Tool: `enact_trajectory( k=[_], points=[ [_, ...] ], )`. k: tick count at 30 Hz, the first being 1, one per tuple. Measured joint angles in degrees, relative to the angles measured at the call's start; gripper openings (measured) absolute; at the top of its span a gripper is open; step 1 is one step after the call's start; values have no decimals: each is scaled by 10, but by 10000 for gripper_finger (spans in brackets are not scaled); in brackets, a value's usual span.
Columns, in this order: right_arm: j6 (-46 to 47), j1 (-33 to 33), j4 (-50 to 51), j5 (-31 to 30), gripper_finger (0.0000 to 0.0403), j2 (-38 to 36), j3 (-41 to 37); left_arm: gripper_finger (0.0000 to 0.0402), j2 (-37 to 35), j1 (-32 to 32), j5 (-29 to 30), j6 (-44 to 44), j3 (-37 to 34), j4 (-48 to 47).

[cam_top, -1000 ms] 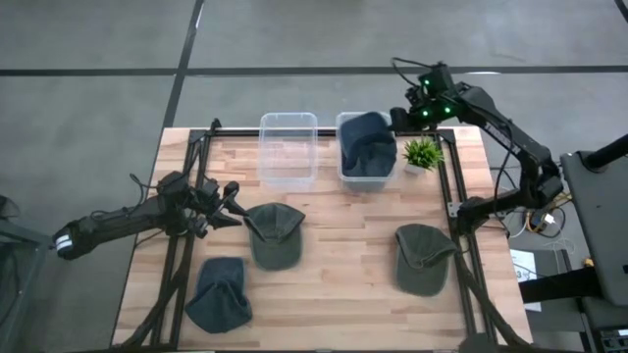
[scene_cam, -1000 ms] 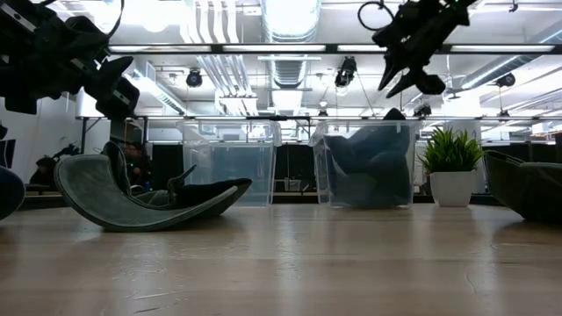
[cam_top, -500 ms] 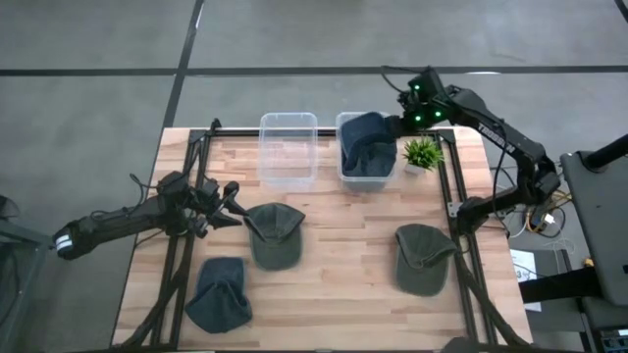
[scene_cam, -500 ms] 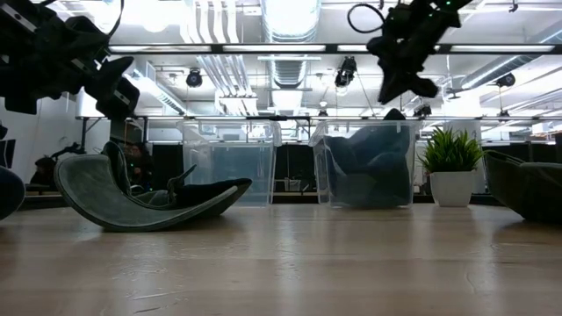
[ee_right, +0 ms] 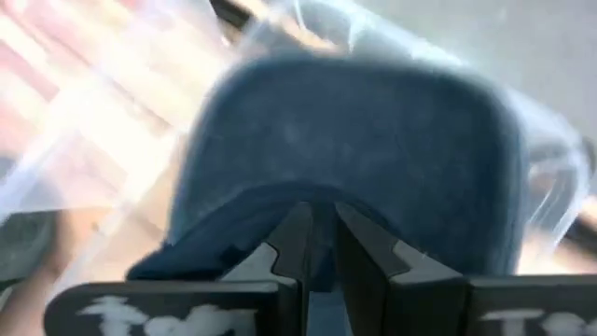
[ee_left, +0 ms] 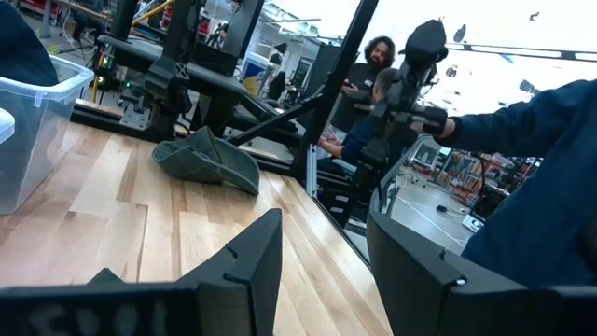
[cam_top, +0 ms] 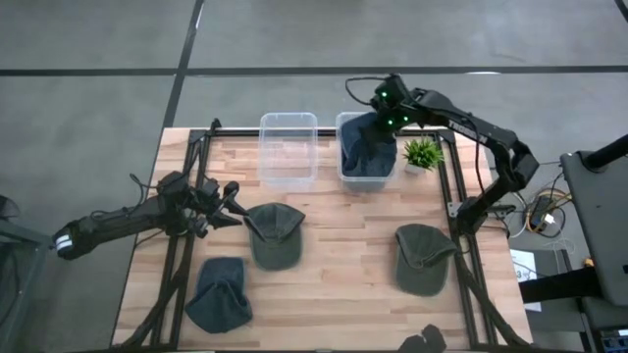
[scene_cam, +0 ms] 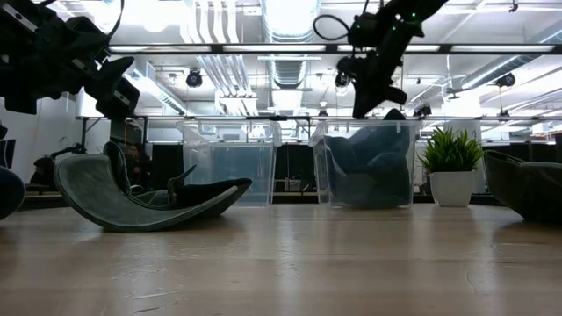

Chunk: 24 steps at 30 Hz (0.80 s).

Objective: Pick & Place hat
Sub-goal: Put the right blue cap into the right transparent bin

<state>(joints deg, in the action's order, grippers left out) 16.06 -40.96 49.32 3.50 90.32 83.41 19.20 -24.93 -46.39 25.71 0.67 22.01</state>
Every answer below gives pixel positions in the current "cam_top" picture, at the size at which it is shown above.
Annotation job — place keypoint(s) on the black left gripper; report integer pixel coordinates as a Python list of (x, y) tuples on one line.
[(201, 208)]

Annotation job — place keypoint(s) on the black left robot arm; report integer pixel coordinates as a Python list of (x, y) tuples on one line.
[(113, 223)]

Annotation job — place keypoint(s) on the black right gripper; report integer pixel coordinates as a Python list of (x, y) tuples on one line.
[(390, 120)]

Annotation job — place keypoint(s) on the black lumpy object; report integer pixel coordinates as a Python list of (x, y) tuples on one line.
[(427, 339)]

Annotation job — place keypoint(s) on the blue denim cap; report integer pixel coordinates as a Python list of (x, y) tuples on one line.
[(363, 162), (218, 299)]

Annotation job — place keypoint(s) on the black flat bar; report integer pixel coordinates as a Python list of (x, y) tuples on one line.
[(559, 287)]

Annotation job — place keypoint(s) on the black aluminium table frame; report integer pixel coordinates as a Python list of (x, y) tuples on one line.
[(230, 132)]

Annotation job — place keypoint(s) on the green cap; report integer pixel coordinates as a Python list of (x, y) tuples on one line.
[(422, 265), (275, 245)]

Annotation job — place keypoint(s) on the clear plastic bin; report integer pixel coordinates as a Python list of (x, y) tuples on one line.
[(365, 184), (288, 157)]

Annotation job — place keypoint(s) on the black power adapter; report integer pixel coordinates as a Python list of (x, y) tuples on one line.
[(542, 208)]

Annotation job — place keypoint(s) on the green plant in white pot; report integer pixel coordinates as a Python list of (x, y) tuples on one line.
[(422, 154)]

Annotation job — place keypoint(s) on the white paper sheet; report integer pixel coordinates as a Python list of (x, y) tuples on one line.
[(527, 289)]

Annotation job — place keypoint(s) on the dark grey stand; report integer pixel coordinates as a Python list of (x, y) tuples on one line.
[(15, 274)]

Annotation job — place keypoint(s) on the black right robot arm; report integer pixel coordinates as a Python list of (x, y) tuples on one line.
[(510, 162)]

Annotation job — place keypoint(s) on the grey cart top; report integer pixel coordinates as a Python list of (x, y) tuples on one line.
[(598, 220)]

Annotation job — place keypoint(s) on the black tube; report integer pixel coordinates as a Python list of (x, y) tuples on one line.
[(608, 152)]

